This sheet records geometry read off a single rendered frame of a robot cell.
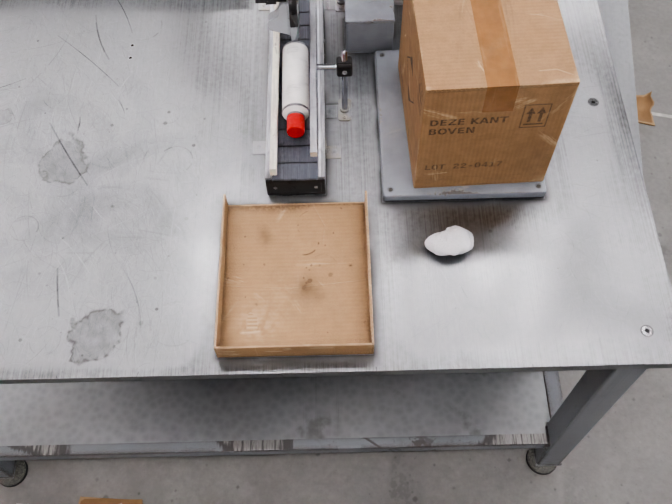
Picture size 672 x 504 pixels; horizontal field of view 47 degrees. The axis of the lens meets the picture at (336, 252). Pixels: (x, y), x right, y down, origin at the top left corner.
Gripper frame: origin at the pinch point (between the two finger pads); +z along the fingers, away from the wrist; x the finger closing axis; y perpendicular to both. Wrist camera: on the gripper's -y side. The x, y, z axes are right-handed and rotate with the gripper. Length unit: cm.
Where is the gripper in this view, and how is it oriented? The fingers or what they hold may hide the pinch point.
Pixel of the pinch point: (296, 37)
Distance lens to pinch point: 158.0
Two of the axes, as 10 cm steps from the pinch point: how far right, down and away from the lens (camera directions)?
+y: -10.0, 0.2, 0.0
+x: 0.1, 6.5, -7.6
